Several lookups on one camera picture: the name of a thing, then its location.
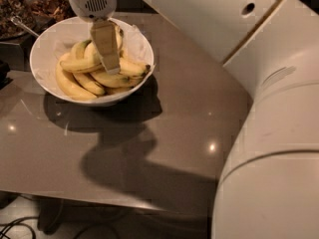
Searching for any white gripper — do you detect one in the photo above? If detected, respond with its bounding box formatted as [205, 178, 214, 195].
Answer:
[69, 0, 120, 75]

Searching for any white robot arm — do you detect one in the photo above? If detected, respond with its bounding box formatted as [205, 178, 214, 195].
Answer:
[144, 0, 319, 239]

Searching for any white ceramic bowl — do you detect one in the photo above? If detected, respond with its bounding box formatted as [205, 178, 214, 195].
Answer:
[29, 15, 156, 108]

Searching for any bottom small yellow banana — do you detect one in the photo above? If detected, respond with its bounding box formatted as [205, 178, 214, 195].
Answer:
[105, 87, 131, 95]

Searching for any tray of dried snacks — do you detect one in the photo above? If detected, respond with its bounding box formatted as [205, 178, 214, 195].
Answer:
[28, 0, 74, 22]

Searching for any glass jar of granola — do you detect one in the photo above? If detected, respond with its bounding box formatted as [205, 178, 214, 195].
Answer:
[0, 0, 36, 40]

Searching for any metal spoon handle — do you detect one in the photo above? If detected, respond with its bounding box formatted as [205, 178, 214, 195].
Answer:
[11, 16, 39, 38]

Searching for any black floor cable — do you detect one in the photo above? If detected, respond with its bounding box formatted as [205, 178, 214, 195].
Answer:
[0, 216, 38, 239]

